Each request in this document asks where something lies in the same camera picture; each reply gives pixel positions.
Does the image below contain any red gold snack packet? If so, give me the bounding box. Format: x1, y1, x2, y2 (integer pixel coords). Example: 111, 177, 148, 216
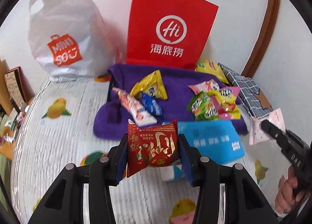
126, 121, 180, 178

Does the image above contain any yellow chips bag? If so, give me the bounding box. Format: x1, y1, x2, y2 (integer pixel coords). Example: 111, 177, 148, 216
195, 59, 229, 84

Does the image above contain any yellow triangular snack packet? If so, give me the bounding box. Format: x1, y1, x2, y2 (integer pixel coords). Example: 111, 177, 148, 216
130, 69, 168, 100

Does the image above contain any green triangular snack packet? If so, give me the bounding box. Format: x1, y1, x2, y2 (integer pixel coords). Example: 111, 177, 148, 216
187, 92, 219, 121

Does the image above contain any grey checked star cloth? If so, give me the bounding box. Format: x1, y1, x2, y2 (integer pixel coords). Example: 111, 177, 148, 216
218, 63, 273, 118

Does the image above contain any red paper shopping bag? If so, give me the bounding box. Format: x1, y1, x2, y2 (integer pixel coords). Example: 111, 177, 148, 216
126, 0, 218, 70

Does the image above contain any blue small snack packet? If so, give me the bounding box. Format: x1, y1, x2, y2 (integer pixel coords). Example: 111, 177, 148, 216
141, 93, 163, 117

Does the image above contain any pale pink snack packet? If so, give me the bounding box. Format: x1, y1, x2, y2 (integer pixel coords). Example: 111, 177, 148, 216
249, 108, 285, 145

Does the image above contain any pink yellow snack bag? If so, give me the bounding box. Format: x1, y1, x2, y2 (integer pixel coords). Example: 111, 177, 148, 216
208, 86, 241, 120

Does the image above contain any purple towel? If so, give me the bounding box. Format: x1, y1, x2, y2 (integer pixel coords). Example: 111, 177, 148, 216
92, 63, 249, 141

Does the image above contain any pink white long snack stick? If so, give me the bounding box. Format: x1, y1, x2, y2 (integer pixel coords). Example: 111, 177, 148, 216
112, 87, 158, 127

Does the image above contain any blue tissue pack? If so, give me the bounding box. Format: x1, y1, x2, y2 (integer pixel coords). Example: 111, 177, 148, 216
178, 120, 245, 164

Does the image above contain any brown wooden door frame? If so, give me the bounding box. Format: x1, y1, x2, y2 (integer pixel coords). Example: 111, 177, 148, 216
241, 0, 280, 78

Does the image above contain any person's right hand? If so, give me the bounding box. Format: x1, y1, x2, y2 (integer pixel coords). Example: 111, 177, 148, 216
274, 166, 311, 216

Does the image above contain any white Miniso plastic bag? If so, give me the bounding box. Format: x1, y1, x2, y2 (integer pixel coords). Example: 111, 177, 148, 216
28, 0, 117, 82

